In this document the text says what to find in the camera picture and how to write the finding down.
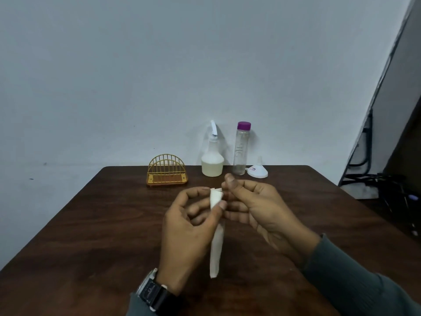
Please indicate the person's left hand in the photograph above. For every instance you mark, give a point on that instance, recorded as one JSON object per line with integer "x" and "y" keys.
{"x": 187, "y": 236}

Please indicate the person's right hand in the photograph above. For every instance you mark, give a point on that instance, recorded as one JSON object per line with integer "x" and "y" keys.
{"x": 263, "y": 213}

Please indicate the white paper napkin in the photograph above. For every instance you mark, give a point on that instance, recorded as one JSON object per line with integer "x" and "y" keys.
{"x": 215, "y": 246}

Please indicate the white plastic funnel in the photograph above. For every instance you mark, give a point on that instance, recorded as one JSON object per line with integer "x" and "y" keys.
{"x": 258, "y": 171}

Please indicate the clear glass bottle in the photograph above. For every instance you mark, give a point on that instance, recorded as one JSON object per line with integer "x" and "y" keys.
{"x": 241, "y": 151}

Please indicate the white plastic spray bottle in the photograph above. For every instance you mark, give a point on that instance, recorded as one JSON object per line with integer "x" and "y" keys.
{"x": 212, "y": 164}

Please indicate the purple bottle cap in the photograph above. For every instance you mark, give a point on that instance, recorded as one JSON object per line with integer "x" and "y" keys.
{"x": 244, "y": 125}

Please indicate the white trigger sprayer head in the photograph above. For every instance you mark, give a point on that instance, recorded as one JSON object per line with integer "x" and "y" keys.
{"x": 213, "y": 128}

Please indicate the person's right forearm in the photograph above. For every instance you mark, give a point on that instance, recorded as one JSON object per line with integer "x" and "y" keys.
{"x": 355, "y": 283}

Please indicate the person's left forearm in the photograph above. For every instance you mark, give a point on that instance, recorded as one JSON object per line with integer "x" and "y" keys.
{"x": 138, "y": 307}

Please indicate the dark wooden table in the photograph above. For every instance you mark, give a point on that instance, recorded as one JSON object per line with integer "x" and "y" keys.
{"x": 98, "y": 233}

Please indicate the black folding chair frame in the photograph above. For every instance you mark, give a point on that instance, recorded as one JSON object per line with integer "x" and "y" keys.
{"x": 365, "y": 144}

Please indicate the dark wooden door frame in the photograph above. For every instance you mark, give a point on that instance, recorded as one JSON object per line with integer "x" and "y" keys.
{"x": 404, "y": 144}

